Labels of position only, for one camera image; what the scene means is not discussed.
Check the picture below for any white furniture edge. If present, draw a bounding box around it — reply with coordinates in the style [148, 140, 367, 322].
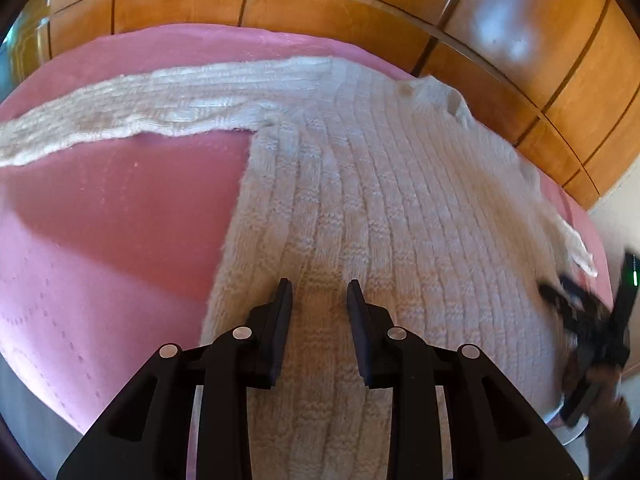
[549, 404, 587, 447]

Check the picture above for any wooden panelled wardrobe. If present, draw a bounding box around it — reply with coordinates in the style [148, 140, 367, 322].
[10, 0, 640, 211]

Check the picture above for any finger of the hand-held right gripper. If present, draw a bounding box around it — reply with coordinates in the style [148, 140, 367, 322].
[557, 273, 602, 308]
[538, 283, 576, 325]

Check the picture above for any pink embossed bedspread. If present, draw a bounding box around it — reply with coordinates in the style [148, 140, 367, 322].
[0, 24, 613, 480]

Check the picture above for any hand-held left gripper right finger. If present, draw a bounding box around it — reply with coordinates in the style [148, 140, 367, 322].
[347, 279, 583, 480]

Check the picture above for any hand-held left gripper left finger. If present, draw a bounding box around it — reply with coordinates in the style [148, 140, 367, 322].
[56, 278, 294, 480]

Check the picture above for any cream knitted sweater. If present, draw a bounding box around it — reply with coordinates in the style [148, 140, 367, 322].
[0, 56, 598, 480]

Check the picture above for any grey bed base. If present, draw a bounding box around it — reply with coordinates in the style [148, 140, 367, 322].
[0, 355, 93, 480]

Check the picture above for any glass panel door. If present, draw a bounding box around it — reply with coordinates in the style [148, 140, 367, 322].
[0, 0, 53, 91]

